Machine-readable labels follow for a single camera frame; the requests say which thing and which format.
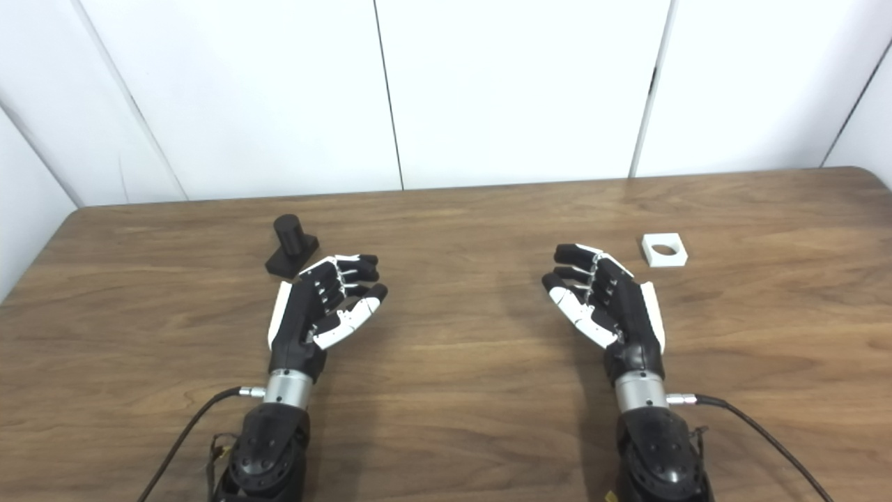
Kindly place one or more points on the white square piece with hole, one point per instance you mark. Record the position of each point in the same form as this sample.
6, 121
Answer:
651, 256

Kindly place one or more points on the black peg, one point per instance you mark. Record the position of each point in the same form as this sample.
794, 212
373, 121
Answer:
287, 237

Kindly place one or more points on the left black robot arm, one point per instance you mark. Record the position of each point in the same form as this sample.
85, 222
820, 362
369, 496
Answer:
268, 453

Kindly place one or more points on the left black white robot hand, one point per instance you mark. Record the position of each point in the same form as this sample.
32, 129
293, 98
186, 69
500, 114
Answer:
296, 321

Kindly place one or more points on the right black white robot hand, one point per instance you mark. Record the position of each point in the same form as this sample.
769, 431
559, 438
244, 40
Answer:
631, 314

